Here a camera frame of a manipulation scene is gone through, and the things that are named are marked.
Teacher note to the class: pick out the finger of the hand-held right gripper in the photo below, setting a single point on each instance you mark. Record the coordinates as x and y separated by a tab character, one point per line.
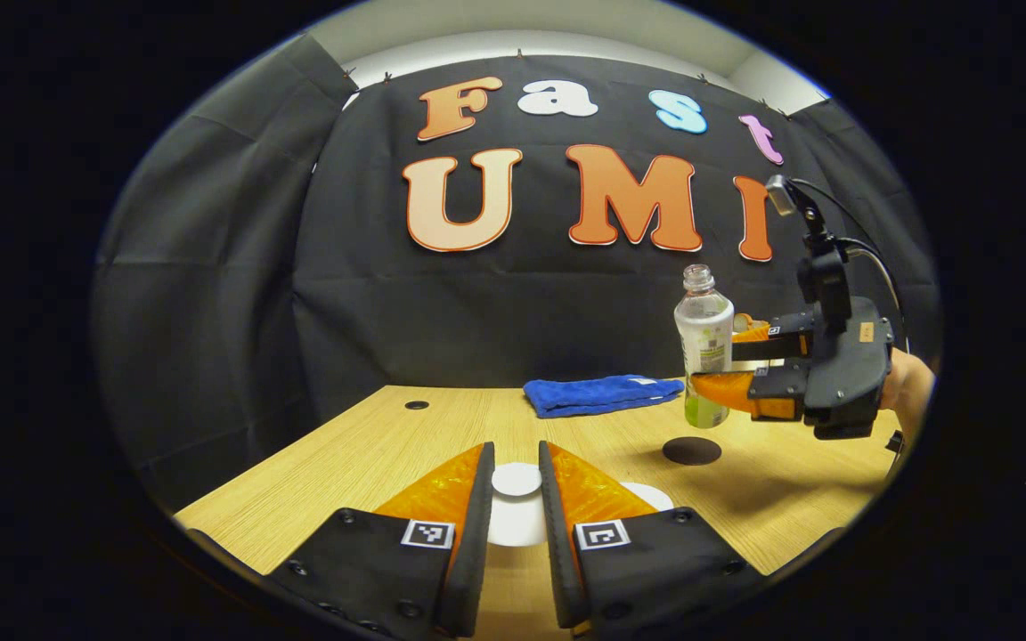
776	385
771	349

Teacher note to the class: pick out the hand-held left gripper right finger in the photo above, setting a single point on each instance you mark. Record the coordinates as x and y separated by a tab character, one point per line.
557	552

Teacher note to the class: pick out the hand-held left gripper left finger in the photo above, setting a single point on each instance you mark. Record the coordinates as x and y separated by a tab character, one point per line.
473	552

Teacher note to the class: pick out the clear plastic water bottle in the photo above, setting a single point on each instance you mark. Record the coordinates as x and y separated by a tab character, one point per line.
703	325

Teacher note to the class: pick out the dark brown round coaster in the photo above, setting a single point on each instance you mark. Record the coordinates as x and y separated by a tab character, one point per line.
691	450

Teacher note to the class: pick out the white teacup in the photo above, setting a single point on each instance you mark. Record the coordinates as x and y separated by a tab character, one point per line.
651	496

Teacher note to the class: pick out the blue towel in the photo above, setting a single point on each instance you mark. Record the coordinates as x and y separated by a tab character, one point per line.
593	396

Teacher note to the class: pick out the black backdrop cloth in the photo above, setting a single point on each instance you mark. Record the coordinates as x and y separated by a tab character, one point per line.
477	312

